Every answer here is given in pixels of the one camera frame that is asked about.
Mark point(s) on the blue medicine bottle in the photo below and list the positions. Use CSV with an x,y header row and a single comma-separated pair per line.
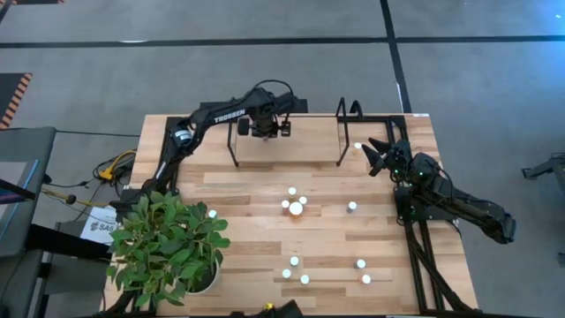
x,y
294,261

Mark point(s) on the pink medicine bottle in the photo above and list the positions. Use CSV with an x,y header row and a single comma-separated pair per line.
x,y
285,204

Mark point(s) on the white-capped medicine bottle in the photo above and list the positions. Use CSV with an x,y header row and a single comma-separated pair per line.
x,y
365,279
360,263

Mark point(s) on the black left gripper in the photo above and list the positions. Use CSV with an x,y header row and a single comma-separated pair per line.
x,y
265,119

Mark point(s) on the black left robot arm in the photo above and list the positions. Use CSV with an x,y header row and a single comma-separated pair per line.
x,y
229,115

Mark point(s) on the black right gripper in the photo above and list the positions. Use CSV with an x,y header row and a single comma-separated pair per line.
x,y
399,159

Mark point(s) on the black crossbar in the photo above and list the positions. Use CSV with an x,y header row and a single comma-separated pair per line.
x,y
66,243

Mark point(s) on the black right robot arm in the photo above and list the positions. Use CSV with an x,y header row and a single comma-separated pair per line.
x,y
463,207

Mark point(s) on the white plant pot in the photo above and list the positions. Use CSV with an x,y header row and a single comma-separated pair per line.
x,y
215,280

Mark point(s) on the white bottle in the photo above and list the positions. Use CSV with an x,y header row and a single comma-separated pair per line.
x,y
304,279

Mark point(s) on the pale yellow medicine bottle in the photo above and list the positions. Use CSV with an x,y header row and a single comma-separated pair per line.
x,y
357,145

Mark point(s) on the white printed paper sheet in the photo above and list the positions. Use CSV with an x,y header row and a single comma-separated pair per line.
x,y
99,227

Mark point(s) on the grey equipment cart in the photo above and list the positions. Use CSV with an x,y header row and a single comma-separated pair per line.
x,y
42,146

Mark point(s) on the large orange medicine bottle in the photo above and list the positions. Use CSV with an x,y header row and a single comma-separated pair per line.
x,y
296,208

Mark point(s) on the grey panel with blue edge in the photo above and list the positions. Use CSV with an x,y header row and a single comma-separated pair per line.
x,y
17,221

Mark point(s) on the black stand legs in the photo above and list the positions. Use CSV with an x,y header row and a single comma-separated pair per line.
x,y
545,168

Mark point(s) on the white table sticker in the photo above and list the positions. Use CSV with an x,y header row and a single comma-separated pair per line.
x,y
420,115

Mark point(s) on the black curved metal bracket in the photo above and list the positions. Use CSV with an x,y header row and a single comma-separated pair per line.
x,y
356,102

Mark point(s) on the black mobile equipment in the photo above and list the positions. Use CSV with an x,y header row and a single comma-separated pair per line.
x,y
287,309

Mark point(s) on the wooden shelf black metal frame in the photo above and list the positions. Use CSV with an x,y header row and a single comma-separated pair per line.
x,y
309,146

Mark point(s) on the yellow-green medicine bottle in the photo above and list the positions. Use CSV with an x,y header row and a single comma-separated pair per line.
x,y
291,191
286,273
303,200

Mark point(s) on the green leafy plant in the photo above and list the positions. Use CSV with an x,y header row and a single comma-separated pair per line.
x,y
163,247

